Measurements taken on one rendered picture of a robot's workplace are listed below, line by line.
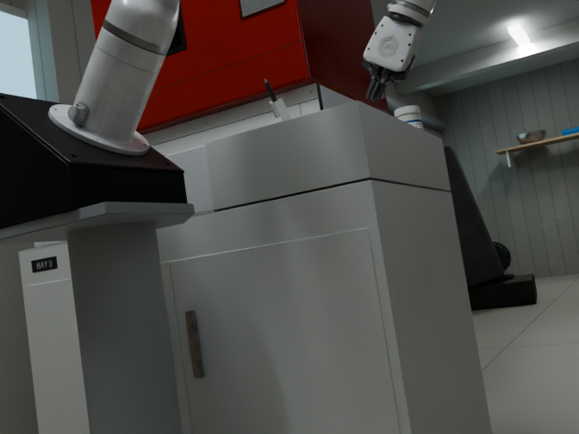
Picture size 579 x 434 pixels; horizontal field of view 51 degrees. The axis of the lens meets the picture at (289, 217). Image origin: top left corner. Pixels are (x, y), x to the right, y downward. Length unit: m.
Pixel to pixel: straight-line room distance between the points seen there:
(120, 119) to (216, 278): 0.38
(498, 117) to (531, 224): 1.61
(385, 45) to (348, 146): 0.28
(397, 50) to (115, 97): 0.57
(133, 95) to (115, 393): 0.52
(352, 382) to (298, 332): 0.14
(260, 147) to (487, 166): 8.32
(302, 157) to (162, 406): 0.52
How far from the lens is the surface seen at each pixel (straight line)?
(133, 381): 1.11
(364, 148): 1.13
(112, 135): 1.16
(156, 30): 1.13
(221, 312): 1.28
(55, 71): 3.18
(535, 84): 9.50
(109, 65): 1.14
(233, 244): 1.26
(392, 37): 1.34
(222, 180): 1.27
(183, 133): 2.14
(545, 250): 9.31
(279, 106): 1.55
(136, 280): 1.11
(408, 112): 1.69
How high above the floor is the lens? 0.68
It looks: 5 degrees up
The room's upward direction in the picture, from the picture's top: 8 degrees counter-clockwise
